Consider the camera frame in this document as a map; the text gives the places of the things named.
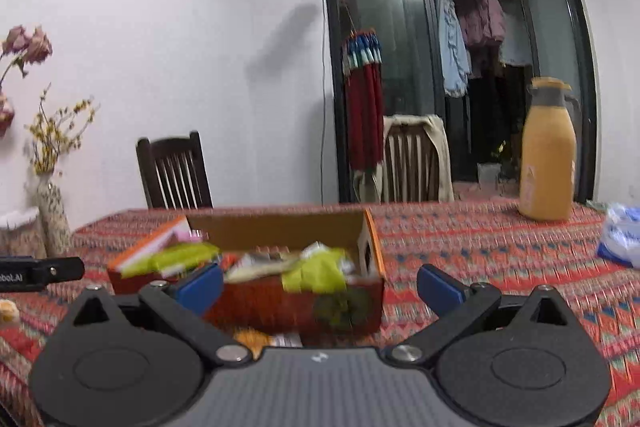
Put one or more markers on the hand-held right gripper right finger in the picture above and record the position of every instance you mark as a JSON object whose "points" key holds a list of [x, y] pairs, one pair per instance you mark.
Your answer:
{"points": [[440, 289]]}

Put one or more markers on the white hanging garment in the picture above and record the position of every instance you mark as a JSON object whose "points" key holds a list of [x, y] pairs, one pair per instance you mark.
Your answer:
{"points": [[517, 44]]}

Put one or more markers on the red hanging tassels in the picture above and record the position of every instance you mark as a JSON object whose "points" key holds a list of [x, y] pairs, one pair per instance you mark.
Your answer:
{"points": [[365, 107]]}

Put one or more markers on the light blue hanging shirt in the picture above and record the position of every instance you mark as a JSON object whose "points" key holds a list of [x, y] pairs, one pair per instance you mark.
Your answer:
{"points": [[452, 47]]}

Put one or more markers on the dark wooden chair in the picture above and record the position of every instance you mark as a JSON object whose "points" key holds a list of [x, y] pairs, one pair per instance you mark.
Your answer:
{"points": [[172, 172]]}

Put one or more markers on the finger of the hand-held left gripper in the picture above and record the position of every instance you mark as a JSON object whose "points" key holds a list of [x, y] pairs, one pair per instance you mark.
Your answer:
{"points": [[45, 273]]}

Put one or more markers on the floral ceramic vase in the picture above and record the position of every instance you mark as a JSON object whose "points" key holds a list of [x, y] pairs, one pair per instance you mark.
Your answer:
{"points": [[54, 217]]}

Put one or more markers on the pink hanging garments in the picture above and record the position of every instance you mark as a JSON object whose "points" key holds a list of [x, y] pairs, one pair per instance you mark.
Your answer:
{"points": [[482, 17]]}

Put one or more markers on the small green snack packet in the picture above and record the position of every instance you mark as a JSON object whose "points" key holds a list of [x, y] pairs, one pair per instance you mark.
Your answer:
{"points": [[315, 274]]}

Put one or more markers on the clear cream-edged snack packet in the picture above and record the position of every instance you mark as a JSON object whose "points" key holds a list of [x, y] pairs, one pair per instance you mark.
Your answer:
{"points": [[260, 267]]}

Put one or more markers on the white bucket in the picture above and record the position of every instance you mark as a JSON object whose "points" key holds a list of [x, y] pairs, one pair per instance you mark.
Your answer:
{"points": [[488, 179]]}

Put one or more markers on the yellow thermos jug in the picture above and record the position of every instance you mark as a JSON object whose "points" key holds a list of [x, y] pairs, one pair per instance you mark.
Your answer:
{"points": [[547, 157]]}

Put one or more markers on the pink snack packet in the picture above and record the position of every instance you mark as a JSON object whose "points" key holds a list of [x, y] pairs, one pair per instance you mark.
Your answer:
{"points": [[190, 235]]}

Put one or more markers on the yellow flower branches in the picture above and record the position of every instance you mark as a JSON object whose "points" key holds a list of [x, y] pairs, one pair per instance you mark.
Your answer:
{"points": [[57, 132]]}

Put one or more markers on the dark sliding glass door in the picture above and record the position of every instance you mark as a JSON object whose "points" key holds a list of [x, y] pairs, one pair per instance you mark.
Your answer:
{"points": [[335, 107]]}

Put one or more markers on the blue white tissue pack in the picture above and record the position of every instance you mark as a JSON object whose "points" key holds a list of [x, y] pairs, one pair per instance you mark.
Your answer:
{"points": [[622, 237]]}

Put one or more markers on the orange cardboard box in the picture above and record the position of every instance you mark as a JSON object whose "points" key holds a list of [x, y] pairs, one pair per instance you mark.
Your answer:
{"points": [[270, 307]]}

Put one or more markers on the small orange snack packet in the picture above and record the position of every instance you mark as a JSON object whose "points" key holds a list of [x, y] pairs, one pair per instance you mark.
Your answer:
{"points": [[249, 342]]}

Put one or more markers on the red patterned tablecloth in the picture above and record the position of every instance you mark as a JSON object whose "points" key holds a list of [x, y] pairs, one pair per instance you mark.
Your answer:
{"points": [[475, 247]]}

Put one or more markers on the pink artificial flowers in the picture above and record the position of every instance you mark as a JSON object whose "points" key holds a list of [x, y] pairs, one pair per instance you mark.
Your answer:
{"points": [[30, 44]]}

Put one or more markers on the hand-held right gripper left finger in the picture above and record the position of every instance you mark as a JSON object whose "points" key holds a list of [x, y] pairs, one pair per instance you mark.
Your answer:
{"points": [[202, 287]]}

